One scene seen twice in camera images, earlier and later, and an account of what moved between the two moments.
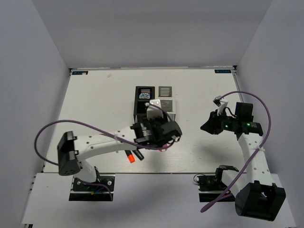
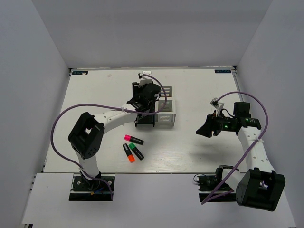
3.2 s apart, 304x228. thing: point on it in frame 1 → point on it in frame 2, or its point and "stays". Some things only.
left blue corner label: (80, 72) stays
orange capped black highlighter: (130, 156) stays
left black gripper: (161, 120) → (136, 90)
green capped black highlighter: (139, 154) stays
